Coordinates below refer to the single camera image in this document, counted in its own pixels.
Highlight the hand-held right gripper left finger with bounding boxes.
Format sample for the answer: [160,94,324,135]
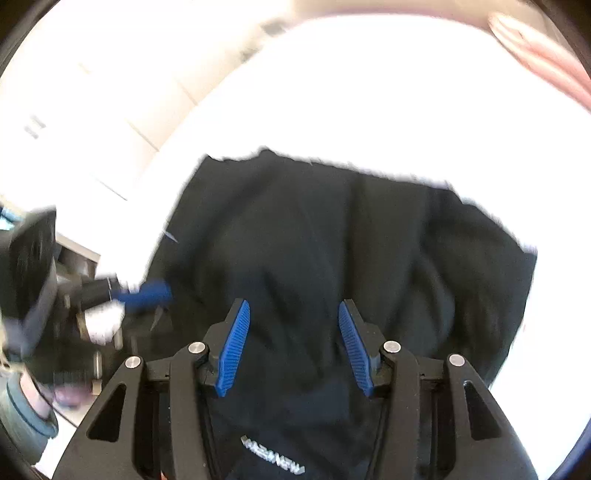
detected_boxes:
[53,298,251,480]

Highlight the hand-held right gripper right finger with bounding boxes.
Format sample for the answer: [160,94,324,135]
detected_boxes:
[338,300,539,480]

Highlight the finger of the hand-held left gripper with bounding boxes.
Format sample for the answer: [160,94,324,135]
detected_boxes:
[78,276,174,315]

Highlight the black hooded jacket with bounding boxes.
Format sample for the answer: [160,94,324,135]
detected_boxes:
[122,147,539,480]

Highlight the white wardrobe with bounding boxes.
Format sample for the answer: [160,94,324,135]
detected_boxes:
[0,28,287,204]

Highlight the bed with floral quilt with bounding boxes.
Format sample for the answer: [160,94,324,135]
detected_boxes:
[134,14,591,480]

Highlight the folded pink blanket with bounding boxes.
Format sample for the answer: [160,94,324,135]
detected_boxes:
[487,11,591,112]

